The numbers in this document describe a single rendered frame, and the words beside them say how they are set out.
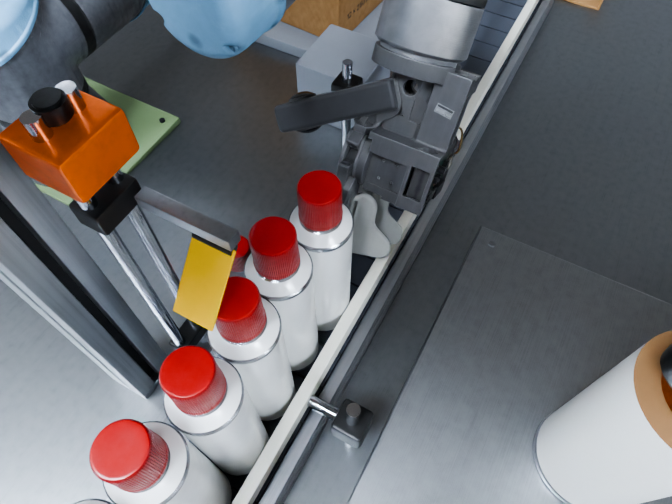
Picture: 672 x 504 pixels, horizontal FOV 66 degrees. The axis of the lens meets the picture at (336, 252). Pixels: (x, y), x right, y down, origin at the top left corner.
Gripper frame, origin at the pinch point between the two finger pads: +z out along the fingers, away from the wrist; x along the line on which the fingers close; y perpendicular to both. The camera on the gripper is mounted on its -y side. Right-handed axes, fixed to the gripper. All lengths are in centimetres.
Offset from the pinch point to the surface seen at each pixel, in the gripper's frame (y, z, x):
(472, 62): 0.3, -15.8, 38.4
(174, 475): 2.3, 2.6, -26.5
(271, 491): 5.1, 15.6, -15.6
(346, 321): 4.1, 4.4, -3.7
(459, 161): 5.6, -6.3, 22.3
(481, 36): -0.7, -18.9, 44.0
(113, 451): 0.1, -0.6, -29.0
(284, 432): 4.2, 10.3, -13.8
